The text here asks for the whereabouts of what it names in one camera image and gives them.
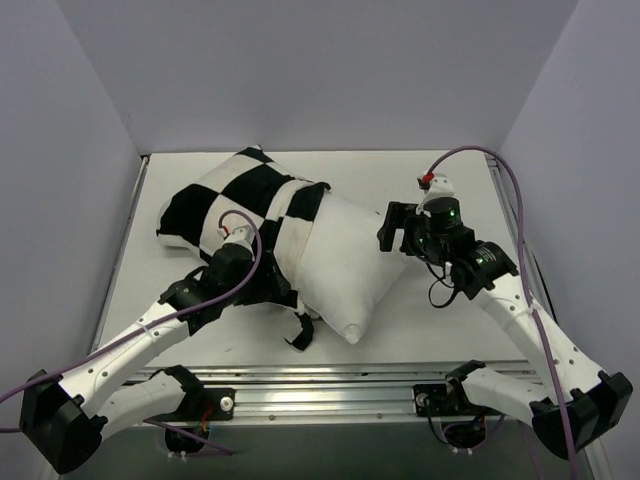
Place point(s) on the aluminium left side rail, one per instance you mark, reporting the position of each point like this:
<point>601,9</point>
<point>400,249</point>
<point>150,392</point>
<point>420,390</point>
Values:
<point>123,238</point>

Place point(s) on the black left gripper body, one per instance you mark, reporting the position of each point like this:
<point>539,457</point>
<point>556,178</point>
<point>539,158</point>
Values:
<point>273,288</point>

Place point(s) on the aluminium front rail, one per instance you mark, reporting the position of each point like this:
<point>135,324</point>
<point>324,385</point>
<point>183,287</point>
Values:
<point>299,394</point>

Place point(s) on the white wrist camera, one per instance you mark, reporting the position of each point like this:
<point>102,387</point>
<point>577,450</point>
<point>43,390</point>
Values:
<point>433,186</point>
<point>242,236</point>

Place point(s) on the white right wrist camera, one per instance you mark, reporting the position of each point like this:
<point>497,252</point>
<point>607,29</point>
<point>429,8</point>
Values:
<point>433,186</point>

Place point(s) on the aluminium rail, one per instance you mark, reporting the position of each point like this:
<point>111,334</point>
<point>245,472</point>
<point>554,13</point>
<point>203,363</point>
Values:
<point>123,238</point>
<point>511,201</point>
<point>299,394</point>

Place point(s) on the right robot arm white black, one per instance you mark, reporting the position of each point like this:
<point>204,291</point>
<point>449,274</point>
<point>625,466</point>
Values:
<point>576,401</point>

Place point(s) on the white pillow insert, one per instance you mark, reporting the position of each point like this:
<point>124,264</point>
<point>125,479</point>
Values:
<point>335,266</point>

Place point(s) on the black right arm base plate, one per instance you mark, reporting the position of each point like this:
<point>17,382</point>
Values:
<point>432,399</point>

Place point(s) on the aluminium right side rail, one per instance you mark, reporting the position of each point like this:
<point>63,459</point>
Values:
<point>511,201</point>

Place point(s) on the black and white checkered pillowcase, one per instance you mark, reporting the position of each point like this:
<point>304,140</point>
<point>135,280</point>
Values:
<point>253,183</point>

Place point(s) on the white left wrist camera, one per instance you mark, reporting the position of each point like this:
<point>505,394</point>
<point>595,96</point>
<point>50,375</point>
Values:
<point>242,236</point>

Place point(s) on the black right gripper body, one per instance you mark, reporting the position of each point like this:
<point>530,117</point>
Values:
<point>400,228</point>

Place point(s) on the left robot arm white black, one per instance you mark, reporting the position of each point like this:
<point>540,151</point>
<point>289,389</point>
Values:
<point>68,415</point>

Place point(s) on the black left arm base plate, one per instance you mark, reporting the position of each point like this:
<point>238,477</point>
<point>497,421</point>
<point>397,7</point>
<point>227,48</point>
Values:
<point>215,404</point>

